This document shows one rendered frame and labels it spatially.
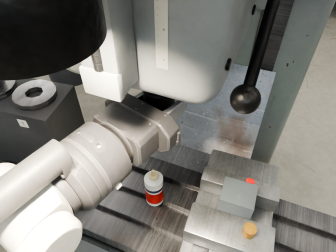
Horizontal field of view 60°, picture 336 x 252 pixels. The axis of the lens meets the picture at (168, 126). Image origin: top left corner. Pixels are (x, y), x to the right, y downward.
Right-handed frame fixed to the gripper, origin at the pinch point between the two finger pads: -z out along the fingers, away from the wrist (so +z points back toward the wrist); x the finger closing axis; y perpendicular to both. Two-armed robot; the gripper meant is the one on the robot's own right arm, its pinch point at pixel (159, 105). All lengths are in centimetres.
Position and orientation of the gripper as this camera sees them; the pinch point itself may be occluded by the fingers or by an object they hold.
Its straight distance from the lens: 44.3
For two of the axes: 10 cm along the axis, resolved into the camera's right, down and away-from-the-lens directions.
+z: -6.0, 5.7, -5.6
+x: -8.0, -4.3, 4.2
